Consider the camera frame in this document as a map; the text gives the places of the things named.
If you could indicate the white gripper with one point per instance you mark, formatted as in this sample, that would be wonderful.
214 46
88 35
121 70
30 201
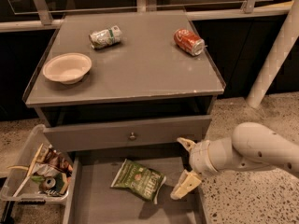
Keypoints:
199 158

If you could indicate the green jalapeno chip bag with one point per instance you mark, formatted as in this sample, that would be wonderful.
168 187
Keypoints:
140 180

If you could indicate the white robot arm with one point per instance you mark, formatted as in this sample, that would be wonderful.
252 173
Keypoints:
252 146

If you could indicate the grey top drawer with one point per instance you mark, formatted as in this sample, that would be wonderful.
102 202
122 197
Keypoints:
116 134

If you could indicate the round metal drawer knob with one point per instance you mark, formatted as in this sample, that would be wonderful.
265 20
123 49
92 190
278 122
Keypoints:
132 136

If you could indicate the grey drawer cabinet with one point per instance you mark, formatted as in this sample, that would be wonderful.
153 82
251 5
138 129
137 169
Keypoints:
145 76

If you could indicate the grey open middle drawer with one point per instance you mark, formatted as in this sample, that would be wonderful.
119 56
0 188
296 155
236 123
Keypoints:
92 200

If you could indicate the red soda can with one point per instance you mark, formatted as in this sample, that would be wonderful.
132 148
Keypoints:
189 41

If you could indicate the brown snack wrapper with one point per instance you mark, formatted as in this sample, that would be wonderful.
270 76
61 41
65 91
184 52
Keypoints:
47 162

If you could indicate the clear plastic trash bin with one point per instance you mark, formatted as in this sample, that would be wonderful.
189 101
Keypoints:
22 188

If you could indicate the green white crushed can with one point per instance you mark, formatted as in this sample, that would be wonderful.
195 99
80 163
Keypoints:
105 38

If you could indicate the beige paper bowl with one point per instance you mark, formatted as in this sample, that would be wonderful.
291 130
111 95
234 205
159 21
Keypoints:
68 68

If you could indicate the middle metal bracket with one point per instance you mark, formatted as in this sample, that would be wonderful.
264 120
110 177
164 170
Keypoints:
146 5

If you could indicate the left metal bracket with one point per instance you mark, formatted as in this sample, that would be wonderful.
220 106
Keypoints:
43 12

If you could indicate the grey counter ledge rail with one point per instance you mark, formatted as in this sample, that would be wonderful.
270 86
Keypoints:
92 21

